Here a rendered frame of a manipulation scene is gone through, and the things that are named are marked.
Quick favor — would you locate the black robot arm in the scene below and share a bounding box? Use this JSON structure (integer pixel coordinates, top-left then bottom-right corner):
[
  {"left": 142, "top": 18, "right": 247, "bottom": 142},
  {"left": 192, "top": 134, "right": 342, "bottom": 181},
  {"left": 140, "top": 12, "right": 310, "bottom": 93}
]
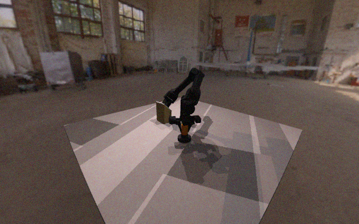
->
[{"left": 162, "top": 68, "right": 205, "bottom": 126}]

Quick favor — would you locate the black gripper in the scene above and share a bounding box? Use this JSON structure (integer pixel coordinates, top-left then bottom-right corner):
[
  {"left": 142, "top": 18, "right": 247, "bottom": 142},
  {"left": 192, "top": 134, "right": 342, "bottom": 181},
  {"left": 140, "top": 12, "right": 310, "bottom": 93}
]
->
[{"left": 169, "top": 109, "right": 202, "bottom": 132}]

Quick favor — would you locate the orange knob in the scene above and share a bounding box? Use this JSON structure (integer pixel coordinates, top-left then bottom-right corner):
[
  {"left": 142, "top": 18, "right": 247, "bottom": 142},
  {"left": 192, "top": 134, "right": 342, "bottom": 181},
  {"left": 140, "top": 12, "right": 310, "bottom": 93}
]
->
[{"left": 181, "top": 124, "right": 188, "bottom": 135}]

